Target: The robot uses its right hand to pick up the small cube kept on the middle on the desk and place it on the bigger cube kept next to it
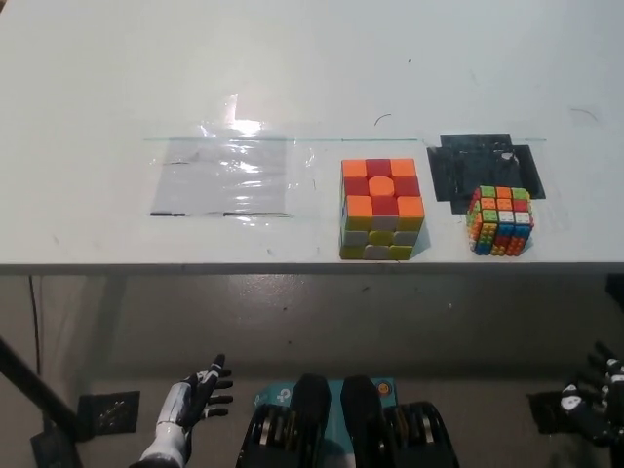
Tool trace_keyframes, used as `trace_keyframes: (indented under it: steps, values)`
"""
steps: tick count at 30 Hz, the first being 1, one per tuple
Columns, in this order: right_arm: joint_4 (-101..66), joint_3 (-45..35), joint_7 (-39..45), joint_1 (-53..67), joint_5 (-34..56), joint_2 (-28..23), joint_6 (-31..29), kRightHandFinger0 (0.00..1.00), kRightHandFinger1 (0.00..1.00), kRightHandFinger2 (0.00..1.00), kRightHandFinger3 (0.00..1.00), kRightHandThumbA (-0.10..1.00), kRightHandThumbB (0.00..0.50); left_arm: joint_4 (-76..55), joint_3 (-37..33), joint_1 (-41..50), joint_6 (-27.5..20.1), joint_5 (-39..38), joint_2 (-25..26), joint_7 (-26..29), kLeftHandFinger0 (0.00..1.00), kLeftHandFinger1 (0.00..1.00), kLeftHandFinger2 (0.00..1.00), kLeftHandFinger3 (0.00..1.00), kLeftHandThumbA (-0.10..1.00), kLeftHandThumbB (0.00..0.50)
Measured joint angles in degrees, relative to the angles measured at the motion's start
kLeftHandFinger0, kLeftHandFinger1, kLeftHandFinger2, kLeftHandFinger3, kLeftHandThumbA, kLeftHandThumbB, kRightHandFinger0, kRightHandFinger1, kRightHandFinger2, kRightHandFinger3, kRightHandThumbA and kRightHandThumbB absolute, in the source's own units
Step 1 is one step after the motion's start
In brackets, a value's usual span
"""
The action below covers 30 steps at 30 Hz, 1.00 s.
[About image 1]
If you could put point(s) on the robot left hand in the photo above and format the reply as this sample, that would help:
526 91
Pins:
170 409

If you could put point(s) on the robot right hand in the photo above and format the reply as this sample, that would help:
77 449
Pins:
602 404

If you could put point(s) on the small studded multicolour cube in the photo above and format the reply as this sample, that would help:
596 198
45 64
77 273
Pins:
497 219

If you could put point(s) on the large orange red puzzle cube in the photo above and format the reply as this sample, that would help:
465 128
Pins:
380 205

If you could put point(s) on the black stand pole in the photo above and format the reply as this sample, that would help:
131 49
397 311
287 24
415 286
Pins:
34 385

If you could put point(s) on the clear plastic film sheet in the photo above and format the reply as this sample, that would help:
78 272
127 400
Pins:
219 175

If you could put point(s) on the black tape patch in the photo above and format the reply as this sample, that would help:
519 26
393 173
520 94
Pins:
468 166

